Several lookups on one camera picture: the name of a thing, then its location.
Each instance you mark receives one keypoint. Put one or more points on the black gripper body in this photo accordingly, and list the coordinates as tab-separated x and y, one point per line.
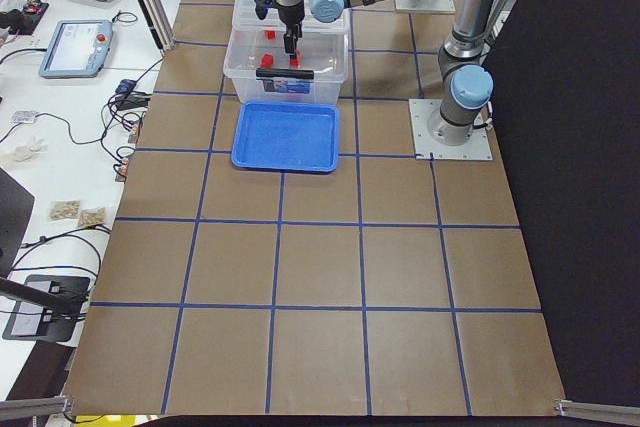
290	14

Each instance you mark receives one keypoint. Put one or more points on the clear plastic storage box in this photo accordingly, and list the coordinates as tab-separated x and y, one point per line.
325	54

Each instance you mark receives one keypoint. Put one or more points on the blue plastic tray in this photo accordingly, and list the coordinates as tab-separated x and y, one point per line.
289	136

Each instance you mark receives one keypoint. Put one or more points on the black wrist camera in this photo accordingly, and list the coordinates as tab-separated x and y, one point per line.
262	8

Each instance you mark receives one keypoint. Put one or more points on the black box latch handle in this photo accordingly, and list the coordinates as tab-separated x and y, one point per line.
300	74

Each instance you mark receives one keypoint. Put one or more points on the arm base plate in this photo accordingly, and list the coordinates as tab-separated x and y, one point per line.
436	139
431	7

